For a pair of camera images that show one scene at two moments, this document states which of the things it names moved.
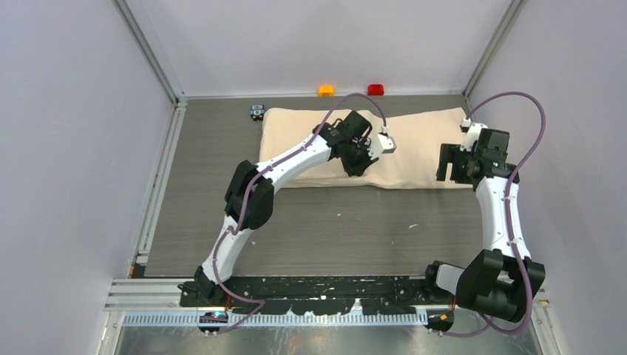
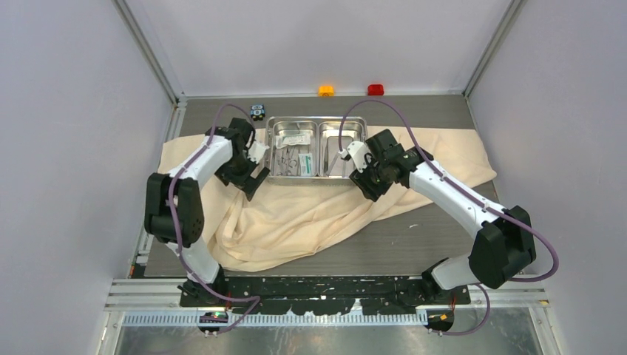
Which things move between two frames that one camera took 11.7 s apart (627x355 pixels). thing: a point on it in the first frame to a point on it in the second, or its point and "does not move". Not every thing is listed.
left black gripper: [359, 170] to [248, 186]
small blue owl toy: [256, 112] does not move
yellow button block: [326, 91] does not move
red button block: [375, 89] does not move
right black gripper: [452, 153] to [373, 191]
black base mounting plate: [319, 295] does not move
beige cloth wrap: [420, 134] to [282, 220]
